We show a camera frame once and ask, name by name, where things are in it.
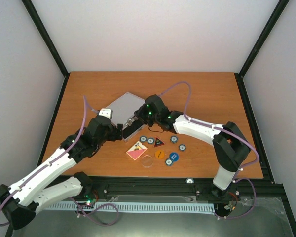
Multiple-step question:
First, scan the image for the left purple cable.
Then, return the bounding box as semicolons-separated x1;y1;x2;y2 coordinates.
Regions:
0;95;120;227

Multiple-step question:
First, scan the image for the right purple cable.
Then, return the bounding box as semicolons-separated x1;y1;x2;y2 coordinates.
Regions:
158;81;259;220

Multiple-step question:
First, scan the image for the aluminium poker case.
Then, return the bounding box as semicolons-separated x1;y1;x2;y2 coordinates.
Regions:
106;92;145;142

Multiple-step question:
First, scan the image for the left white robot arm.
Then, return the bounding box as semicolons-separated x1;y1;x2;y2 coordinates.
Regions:
0;115;123;230

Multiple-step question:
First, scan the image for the blue small blind button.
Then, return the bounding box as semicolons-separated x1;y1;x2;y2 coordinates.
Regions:
169;152;179;162

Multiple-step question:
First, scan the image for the light blue cable duct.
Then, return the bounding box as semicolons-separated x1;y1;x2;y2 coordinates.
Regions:
47;201;215;215

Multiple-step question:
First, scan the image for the black aluminium frame rail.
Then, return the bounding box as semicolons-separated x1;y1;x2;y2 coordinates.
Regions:
22;174;287;203

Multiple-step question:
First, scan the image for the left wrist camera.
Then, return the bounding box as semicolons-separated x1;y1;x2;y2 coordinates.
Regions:
98;108;113;120

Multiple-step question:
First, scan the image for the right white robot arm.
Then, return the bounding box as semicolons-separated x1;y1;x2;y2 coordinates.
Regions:
134;94;251;192

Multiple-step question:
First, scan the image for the orange big blind button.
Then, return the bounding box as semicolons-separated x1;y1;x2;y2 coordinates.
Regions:
154;150;165;159

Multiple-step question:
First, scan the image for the purple cable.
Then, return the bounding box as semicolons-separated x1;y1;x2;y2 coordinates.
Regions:
0;95;120;227
158;81;259;220

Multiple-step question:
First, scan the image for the pink yellow card deck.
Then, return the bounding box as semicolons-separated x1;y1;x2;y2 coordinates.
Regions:
126;141;148;161

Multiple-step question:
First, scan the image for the clear round dealer button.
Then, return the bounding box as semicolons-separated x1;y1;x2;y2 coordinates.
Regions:
141;155;153;168

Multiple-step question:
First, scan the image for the triangular all in button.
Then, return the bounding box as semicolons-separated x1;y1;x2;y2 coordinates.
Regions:
154;137;165;147

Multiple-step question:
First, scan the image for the blue green chip stack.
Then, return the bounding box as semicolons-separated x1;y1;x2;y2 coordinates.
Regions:
170;136;178;144

